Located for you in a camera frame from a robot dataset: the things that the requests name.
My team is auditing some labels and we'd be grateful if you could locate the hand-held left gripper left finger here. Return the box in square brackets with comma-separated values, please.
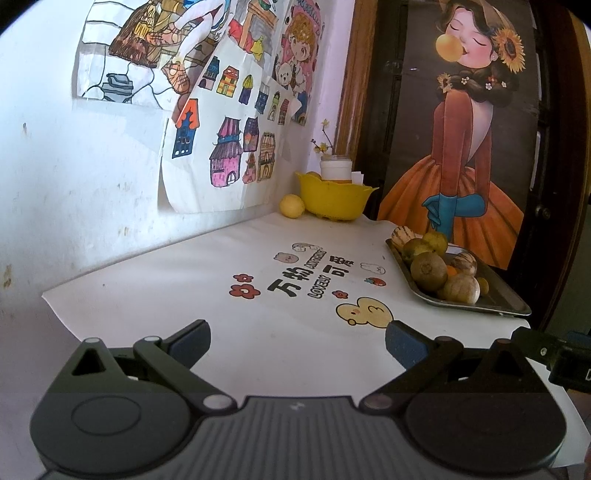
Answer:
[46, 318, 238, 412]

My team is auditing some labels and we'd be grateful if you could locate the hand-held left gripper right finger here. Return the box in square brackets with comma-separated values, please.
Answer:
[359, 320, 555, 411]

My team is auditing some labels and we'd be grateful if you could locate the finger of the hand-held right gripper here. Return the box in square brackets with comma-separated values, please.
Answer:
[510, 327, 565, 370]

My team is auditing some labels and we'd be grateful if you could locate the metal baking tray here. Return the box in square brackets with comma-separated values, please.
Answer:
[385, 237, 532, 317]

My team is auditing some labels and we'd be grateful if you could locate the beige round fruit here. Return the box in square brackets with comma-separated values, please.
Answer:
[436, 274, 481, 305]

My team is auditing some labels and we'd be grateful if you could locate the large brown round fruit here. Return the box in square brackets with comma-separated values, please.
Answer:
[410, 251, 448, 292]

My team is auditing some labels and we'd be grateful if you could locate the brown potato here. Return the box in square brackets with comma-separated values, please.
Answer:
[402, 239, 435, 264]

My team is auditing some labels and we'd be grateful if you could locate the large striped melon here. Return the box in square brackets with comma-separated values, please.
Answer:
[450, 251, 478, 277]

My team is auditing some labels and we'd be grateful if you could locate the olive green oval fruit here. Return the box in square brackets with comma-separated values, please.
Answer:
[422, 231, 448, 256]

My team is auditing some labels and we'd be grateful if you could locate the white printed table sheet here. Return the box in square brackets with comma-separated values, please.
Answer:
[41, 213, 578, 467]

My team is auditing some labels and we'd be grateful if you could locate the yellow plastic bowl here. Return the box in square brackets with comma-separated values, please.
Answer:
[295, 172, 379, 221]

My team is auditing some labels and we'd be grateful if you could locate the yellow lemon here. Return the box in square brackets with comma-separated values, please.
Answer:
[279, 194, 305, 220]

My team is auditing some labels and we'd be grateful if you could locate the white jar with lid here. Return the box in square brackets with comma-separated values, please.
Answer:
[320, 157, 352, 182]

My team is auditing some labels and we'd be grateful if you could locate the colourful houses drawing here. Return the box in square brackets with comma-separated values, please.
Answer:
[159, 34, 305, 215]

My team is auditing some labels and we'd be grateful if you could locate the orange dress girl poster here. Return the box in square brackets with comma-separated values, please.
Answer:
[376, 0, 541, 271]

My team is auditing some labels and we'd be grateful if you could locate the white flower pot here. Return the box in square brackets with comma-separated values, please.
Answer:
[311, 119, 334, 160]

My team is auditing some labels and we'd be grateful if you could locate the wooden door frame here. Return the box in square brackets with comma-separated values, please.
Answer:
[335, 0, 378, 185]

